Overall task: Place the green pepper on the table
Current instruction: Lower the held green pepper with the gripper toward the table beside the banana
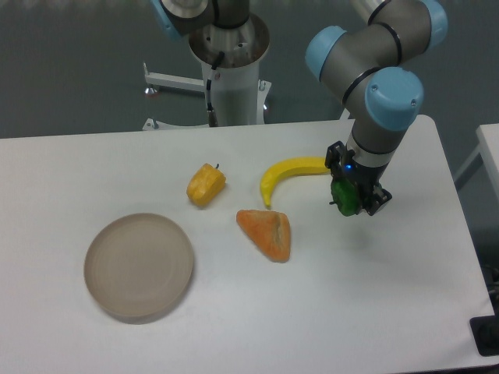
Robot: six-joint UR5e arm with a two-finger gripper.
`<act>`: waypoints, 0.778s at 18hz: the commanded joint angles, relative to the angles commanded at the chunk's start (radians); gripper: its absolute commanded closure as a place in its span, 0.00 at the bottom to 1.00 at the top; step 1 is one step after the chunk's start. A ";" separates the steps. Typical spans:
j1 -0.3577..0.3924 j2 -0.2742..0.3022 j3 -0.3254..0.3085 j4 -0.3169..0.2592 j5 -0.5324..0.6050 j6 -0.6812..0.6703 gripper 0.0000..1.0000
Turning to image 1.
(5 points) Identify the white side table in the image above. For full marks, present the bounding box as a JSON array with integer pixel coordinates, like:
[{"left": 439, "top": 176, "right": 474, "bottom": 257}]
[{"left": 453, "top": 123, "right": 498, "bottom": 195}]

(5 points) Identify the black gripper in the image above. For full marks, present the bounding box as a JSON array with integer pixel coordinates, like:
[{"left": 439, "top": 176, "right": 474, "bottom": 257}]
[{"left": 324, "top": 141, "right": 392, "bottom": 216}]

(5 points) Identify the black cable on pedestal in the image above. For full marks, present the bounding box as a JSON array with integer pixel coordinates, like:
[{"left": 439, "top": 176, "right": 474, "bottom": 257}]
[{"left": 205, "top": 51, "right": 225, "bottom": 128}]

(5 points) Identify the yellow pepper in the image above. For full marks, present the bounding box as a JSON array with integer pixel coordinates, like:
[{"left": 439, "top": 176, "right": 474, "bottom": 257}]
[{"left": 186, "top": 164, "right": 226, "bottom": 207}]

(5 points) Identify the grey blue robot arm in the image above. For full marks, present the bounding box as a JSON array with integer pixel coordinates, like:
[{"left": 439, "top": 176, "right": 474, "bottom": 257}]
[{"left": 151, "top": 1, "right": 448, "bottom": 217}]

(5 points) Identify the black clamp at table edge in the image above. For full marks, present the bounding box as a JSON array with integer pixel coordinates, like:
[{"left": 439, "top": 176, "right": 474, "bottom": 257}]
[{"left": 469, "top": 316, "right": 498, "bottom": 357}]

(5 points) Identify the orange bread wedge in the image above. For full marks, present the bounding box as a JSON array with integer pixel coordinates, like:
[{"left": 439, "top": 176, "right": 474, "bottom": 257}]
[{"left": 236, "top": 210, "right": 291, "bottom": 263}]

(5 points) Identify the yellow banana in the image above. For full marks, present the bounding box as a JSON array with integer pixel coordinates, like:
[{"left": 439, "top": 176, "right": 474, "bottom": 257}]
[{"left": 260, "top": 156, "right": 330, "bottom": 209}]

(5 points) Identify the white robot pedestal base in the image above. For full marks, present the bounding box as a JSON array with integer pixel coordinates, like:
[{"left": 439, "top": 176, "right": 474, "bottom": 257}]
[{"left": 143, "top": 13, "right": 271, "bottom": 127}]

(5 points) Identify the green pepper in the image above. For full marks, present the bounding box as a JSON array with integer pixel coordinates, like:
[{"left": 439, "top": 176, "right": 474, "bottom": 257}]
[{"left": 331, "top": 178, "right": 361, "bottom": 217}]

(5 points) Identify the beige round plate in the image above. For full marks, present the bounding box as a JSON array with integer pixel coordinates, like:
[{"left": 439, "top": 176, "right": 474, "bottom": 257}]
[{"left": 83, "top": 213, "right": 194, "bottom": 319}]

